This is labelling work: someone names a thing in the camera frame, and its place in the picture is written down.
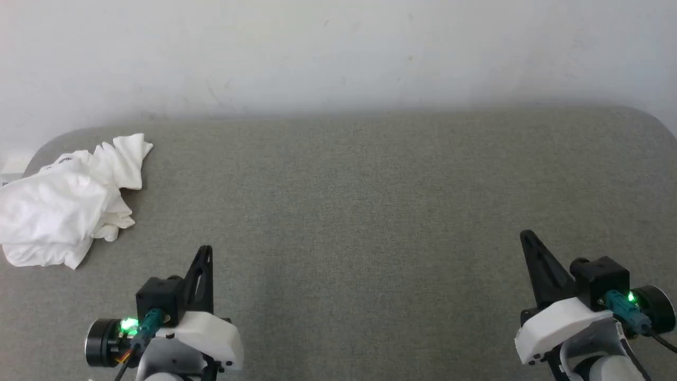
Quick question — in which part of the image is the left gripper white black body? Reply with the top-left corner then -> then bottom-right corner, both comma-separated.
85,311 -> 245,372

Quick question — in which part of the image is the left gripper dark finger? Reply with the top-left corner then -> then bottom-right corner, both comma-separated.
181,245 -> 214,314

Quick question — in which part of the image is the right arm teal plug cable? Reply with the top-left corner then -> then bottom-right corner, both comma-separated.
603,289 -> 677,353

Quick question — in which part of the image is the arm teal plug cable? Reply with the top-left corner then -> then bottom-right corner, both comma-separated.
603,289 -> 677,353
114,308 -> 166,381

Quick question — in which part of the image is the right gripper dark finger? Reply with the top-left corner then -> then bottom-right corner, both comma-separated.
519,230 -> 577,310

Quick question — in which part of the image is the left arm teal plug cable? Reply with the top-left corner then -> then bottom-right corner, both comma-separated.
114,308 -> 166,381

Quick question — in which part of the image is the white t-shirt with grey stitching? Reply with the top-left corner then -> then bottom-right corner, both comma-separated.
0,133 -> 154,270

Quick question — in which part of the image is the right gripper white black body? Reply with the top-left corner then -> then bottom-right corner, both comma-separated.
515,286 -> 676,367

